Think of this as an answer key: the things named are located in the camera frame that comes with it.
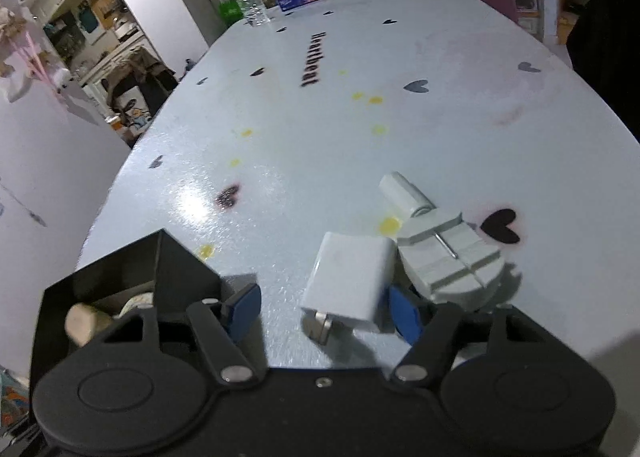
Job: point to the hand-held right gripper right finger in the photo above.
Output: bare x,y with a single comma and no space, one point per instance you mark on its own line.
405,317

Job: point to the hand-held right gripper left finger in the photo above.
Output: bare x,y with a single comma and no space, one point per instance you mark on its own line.
245,309

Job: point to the white charger adapter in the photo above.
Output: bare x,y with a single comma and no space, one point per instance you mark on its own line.
350,277

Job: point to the white watch link tool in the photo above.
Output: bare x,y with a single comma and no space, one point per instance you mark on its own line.
450,257

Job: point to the black cardboard box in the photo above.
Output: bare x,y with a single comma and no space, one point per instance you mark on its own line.
172,267

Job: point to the beige earbuds case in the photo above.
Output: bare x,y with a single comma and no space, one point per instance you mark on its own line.
80,324

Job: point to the heart print tablecloth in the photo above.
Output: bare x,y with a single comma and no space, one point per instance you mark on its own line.
400,137

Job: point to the green plastic bag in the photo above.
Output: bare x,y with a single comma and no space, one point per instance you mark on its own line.
227,12

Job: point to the dark cloth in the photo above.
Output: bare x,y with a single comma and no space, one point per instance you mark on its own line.
607,52

